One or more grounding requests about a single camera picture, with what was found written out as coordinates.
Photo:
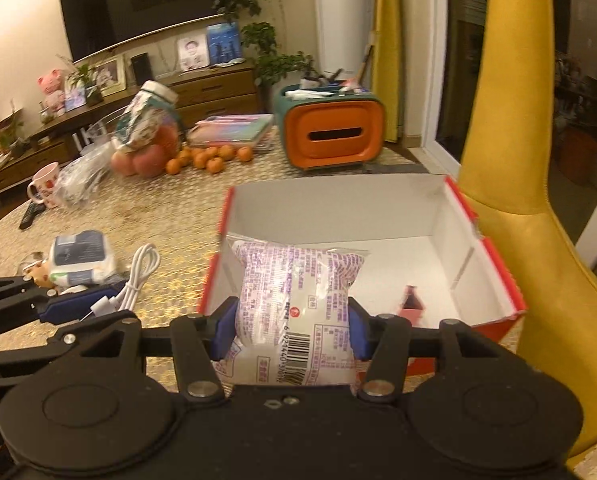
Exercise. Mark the white pink snack bag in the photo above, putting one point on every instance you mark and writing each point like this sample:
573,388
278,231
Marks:
292,321

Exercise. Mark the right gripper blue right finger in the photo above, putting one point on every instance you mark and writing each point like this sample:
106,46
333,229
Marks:
358,330

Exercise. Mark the red apple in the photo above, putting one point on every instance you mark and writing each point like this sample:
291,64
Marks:
150,162
123,164

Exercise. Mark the pink pig plush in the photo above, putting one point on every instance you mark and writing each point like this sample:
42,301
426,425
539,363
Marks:
51,86

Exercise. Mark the small dark red sachet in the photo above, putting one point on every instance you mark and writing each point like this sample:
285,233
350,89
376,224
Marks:
412,306

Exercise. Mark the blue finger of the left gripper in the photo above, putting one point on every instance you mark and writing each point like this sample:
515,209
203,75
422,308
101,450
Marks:
73,306

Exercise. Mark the white blue wipes pack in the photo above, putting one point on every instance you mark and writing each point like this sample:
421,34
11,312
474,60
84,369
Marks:
85,258

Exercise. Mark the green white snack bag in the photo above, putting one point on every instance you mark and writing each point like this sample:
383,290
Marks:
153,106

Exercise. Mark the red apple right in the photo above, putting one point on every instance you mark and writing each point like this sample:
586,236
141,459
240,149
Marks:
150,162

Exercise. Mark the pink strawberry mug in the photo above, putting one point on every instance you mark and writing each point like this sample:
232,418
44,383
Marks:
41,190

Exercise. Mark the red apple left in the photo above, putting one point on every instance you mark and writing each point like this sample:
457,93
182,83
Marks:
123,164

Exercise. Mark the blue picture frame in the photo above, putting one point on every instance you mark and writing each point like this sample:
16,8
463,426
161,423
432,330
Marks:
224,43

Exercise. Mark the white air conditioner column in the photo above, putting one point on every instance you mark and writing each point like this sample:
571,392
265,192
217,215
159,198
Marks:
343,30

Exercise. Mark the tan pig figurine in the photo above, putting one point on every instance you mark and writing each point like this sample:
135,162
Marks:
38,272

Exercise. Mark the black remote control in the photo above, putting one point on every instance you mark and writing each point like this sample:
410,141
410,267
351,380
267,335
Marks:
32,212

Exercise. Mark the orange tangerine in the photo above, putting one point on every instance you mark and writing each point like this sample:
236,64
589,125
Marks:
227,152
173,166
215,165
245,154

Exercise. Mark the black speaker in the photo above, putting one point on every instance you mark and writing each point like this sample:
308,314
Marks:
141,67

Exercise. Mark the green potted plant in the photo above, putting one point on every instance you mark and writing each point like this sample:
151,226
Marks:
264,42

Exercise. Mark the yellow curtain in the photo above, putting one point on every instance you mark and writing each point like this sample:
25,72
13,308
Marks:
387,71

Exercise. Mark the yellow chair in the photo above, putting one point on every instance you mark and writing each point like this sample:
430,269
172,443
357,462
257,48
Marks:
504,176

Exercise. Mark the framed child portrait photo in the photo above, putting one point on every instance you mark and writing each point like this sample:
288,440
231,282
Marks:
192,53

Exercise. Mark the black television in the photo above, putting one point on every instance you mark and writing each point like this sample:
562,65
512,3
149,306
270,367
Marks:
138,2

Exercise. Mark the green orange tissue box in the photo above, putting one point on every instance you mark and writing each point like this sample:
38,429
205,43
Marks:
322,128

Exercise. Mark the red white cardboard box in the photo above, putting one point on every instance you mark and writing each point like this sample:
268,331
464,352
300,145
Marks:
416,228

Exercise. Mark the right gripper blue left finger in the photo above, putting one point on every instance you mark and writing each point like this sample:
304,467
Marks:
223,321

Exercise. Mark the framed photo on cabinet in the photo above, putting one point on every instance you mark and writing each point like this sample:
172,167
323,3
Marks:
110,75

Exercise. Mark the clear plastic bag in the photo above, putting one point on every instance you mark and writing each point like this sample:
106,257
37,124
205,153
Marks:
80,179

